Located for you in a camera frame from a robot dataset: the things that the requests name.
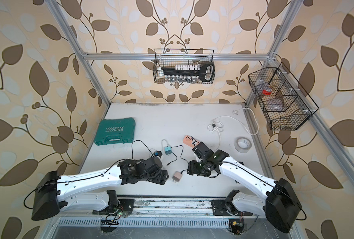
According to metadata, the aluminium frame rail front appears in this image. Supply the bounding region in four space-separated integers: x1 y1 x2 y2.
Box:
46 190 300 233

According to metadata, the teal usb charger adapter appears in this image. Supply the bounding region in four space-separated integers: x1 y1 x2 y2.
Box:
164 146 173 155

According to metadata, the black wire basket right wall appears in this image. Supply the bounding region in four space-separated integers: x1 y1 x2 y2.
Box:
248 63 319 130

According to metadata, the white power strip cord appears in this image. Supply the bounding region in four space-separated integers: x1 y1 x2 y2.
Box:
207 107 259 136

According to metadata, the green plastic tool case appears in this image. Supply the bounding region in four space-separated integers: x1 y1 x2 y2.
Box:
94 118 136 145

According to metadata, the red object in basket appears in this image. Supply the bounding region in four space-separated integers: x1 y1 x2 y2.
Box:
261 86 272 96

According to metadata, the black white socket set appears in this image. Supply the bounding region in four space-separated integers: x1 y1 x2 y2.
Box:
153 62 215 84

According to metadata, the pink usb charger adapter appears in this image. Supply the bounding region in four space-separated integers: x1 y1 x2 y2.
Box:
172 171 182 183

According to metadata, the black wire basket back wall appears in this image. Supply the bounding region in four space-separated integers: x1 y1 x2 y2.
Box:
153 48 215 84

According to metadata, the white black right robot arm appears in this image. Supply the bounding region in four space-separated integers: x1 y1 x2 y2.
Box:
187 142 303 234

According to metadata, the white tape roll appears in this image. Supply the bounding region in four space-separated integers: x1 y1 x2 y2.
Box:
235 136 252 153

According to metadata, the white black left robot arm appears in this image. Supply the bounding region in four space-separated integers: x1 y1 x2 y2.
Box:
30 156 169 221

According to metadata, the pink power strip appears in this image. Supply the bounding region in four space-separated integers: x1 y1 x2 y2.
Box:
183 135 200 148

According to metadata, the black wire basket wall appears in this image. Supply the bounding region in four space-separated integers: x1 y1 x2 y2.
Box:
153 48 215 84
248 63 319 130

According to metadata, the black usb cable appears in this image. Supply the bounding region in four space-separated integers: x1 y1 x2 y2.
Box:
166 145 190 174

